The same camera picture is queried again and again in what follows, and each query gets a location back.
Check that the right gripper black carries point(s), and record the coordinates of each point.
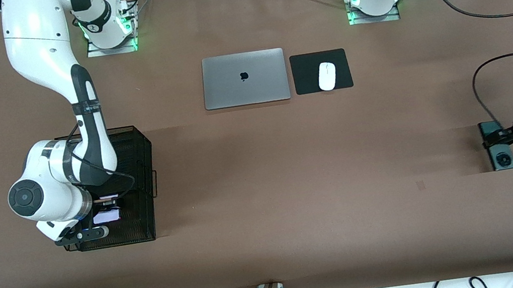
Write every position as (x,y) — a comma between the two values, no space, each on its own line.
(100,207)

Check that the white folding phone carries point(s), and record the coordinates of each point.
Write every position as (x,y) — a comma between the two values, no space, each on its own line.
(108,216)

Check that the dark green phone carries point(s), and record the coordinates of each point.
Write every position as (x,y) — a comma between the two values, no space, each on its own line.
(504,160)

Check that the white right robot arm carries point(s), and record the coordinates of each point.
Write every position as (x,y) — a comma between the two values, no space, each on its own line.
(36,44)

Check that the black mesh tray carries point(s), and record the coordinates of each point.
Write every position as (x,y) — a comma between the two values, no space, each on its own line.
(138,228)

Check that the silver laptop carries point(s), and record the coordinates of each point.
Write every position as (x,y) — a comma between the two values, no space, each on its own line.
(228,82)

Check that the white computer mouse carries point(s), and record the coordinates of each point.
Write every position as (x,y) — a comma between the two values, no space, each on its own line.
(327,76)

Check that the black mouse pad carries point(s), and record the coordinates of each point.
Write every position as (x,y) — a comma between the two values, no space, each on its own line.
(308,81)

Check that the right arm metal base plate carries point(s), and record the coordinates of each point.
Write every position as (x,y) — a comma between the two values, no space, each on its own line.
(113,51)

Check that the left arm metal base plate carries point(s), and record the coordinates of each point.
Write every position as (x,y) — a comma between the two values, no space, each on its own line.
(374,20)

